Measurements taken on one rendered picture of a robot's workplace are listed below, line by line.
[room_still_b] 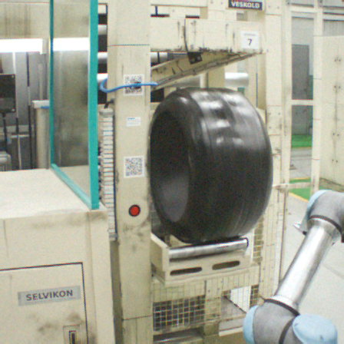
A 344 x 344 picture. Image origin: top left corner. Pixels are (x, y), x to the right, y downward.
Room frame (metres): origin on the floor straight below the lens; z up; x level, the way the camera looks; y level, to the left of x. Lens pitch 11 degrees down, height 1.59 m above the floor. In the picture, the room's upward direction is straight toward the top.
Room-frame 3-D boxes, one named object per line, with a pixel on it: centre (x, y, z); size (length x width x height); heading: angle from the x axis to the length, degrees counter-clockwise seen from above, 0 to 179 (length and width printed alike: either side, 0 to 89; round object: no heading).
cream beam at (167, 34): (2.49, -0.08, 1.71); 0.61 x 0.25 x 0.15; 112
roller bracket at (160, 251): (2.10, 0.09, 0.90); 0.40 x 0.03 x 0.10; 22
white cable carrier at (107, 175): (1.99, 0.22, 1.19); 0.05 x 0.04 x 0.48; 22
